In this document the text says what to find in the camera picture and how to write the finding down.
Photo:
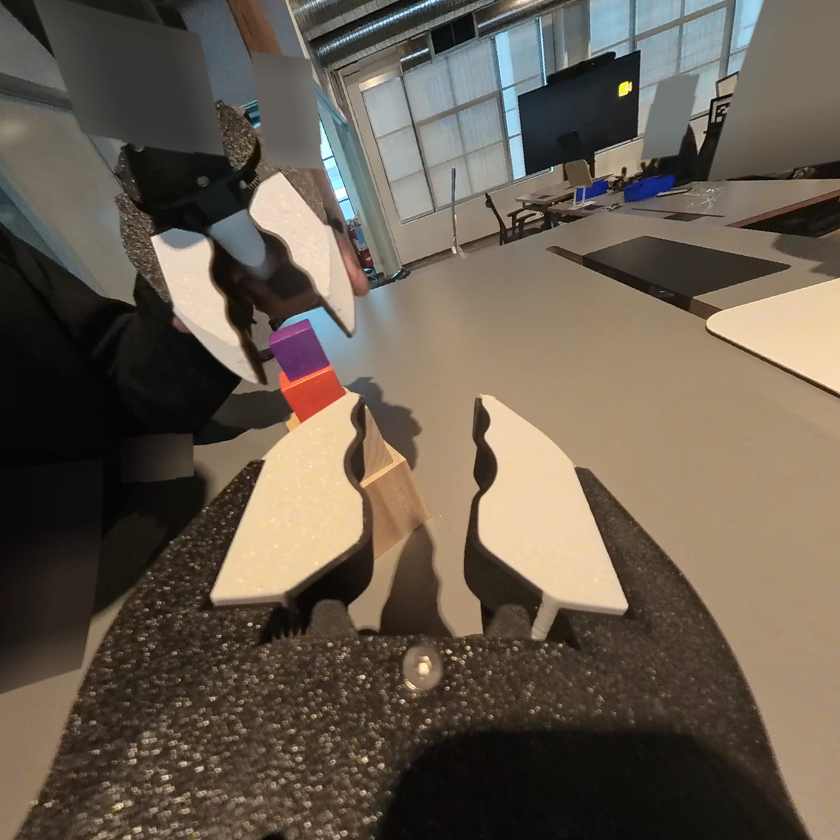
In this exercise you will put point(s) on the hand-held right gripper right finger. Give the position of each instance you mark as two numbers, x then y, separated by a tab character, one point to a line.
544	525

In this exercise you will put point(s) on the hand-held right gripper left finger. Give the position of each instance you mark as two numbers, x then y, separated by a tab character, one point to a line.
295	518

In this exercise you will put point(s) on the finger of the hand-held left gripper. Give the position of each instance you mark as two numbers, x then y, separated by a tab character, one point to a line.
190	282
295	223

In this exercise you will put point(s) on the medium wooden cube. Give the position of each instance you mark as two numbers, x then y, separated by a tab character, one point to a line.
375	446

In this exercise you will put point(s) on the red cube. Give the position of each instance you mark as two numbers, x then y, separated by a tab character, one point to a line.
312	394

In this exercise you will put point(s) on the purple cube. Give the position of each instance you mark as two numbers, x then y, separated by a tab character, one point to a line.
298	351

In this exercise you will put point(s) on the person's left hand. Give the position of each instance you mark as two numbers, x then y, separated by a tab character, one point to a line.
358	275

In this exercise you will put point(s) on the red fire extinguisher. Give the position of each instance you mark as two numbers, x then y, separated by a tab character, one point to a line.
364	246

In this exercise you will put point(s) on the grey floor pole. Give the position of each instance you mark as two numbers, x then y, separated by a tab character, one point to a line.
455	210

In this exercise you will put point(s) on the black office chair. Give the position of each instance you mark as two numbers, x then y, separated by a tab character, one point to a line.
505	220

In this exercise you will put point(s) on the black table panel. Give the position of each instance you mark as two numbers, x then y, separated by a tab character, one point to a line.
682	266

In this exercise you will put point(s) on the blue storage bin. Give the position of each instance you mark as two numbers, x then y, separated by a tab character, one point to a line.
646	189
595	190

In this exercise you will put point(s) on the white document stand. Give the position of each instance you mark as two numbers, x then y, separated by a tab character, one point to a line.
787	328

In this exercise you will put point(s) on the square tag sign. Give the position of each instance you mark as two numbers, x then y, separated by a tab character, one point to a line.
722	118

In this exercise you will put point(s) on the black wall screen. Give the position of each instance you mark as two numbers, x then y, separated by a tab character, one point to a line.
577	118

